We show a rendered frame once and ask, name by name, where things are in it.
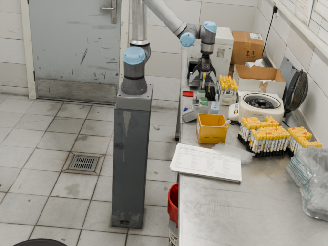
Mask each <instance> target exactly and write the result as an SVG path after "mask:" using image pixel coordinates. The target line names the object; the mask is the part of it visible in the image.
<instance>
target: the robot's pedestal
mask: <svg viewBox="0 0 328 246"><path fill-rule="evenodd" d="M150 118H151V109H150V111H143V110H132V109H121V108H116V104H115V107H114V136H113V180H112V224H111V226H112V227H123V228H134V229H142V223H143V216H144V201H145V187H146V173H147V159H148V146H149V132H150Z"/></svg>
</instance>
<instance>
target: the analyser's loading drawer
mask: <svg viewBox="0 0 328 246"><path fill-rule="evenodd" d="M191 74H192V72H190V71H189V78H190V77H191ZM189 86H198V87H200V79H199V74H198V75H197V76H196V77H195V79H193V81H192V82H191V83H190V84H189Z"/></svg>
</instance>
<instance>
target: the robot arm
mask: <svg viewBox="0 0 328 246"><path fill-rule="evenodd" d="M147 7H148V8H149V9H150V10H151V11H152V12H153V13H154V14H155V15H156V16H157V17H158V18H159V19H160V20H161V21H162V22H163V23H164V24H165V25H166V26H167V27H168V28H169V29H170V30H171V31H172V32H173V33H174V34H175V35H176V36H177V37H178V38H179V40H180V43H181V45H182V46H184V47H191V46H192V45H193V44H194V42H195V39H201V44H200V46H201V48H200V49H201V50H200V52H201V53H202V56H201V58H199V59H198V65H197V66H195V67H194V69H193V72H192V74H191V77H190V79H189V83H191V82H192V81H193V79H195V77H196V76H197V75H198V74H199V71H198V70H200V71H201V72H210V73H209V75H210V77H212V80H213V81H214V84H215V85H216V82H217V80H216V71H215V68H214V67H213V66H212V64H211V63H212V61H211V59H210V55H211V54H213V51H214V45H215V37H216V33H217V31H216V30H217V24H216V23H214V22H211V21H205V22H204V23H203V25H197V24H189V23H184V22H183V21H182V20H181V19H180V18H179V17H178V16H177V15H176V14H175V13H174V12H173V11H172V10H171V9H170V8H169V7H168V5H167V4H166V3H165V2H164V1H163V0H132V39H131V40H130V41H129V43H130V48H127V49H126V50H125V51H124V53H123V68H124V78H123V82H122V85H121V91H122V92H123V93H125V94H128V95H141V94H144V93H146V92H147V90H148V86H147V83H146V80H145V64H146V63H147V61H148V60H149V58H150V56H151V47H150V40H149V39H148V38H147Z"/></svg>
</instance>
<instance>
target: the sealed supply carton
mask: <svg viewBox="0 0 328 246"><path fill-rule="evenodd" d="M232 35H233V38H234V44H233V50H232V56H231V62H230V63H231V64H237V65H245V62H253V63H255V62H256V60H259V59H261V58H262V53H263V47H264V42H263V38H262V34H259V33H251V32H246V31H234V30H233V31H232Z"/></svg>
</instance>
